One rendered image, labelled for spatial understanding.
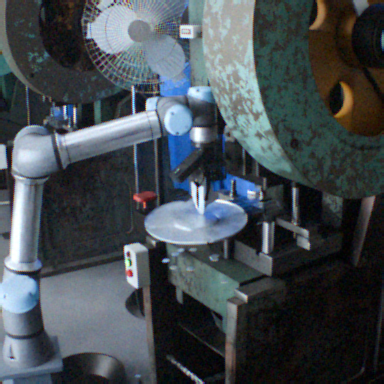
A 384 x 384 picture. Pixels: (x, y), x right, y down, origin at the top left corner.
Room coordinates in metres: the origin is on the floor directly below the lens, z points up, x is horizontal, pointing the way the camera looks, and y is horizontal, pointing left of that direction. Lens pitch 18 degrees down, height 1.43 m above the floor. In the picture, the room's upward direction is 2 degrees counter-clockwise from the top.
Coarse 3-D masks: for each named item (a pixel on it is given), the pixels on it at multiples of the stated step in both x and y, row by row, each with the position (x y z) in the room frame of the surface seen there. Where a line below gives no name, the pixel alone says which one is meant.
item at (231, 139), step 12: (228, 132) 1.85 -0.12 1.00; (228, 144) 1.83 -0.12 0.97; (240, 144) 1.81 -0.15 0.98; (228, 156) 1.82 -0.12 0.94; (240, 156) 1.78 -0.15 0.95; (252, 156) 1.79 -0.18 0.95; (228, 168) 1.83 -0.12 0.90; (240, 168) 1.79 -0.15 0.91; (252, 168) 1.78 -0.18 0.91; (264, 168) 1.78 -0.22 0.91
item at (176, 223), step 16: (160, 208) 1.81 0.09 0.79; (176, 208) 1.81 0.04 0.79; (192, 208) 1.80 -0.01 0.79; (208, 208) 1.79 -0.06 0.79; (224, 208) 1.79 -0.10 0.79; (240, 208) 1.77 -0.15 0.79; (160, 224) 1.70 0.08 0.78; (176, 224) 1.69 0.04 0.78; (192, 224) 1.68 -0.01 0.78; (208, 224) 1.67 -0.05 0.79; (224, 224) 1.68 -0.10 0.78; (240, 224) 1.67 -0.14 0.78; (176, 240) 1.60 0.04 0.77; (192, 240) 1.59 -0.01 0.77
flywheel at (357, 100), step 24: (336, 0) 1.49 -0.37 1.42; (360, 0) 1.46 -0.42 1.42; (336, 24) 1.49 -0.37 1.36; (360, 24) 1.44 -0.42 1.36; (312, 48) 1.45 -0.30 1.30; (336, 48) 1.49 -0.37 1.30; (360, 48) 1.44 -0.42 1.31; (312, 72) 1.45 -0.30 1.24; (336, 72) 1.49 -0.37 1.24; (360, 72) 1.54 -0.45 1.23; (360, 96) 1.54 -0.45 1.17; (336, 120) 1.49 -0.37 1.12; (360, 120) 1.55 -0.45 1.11
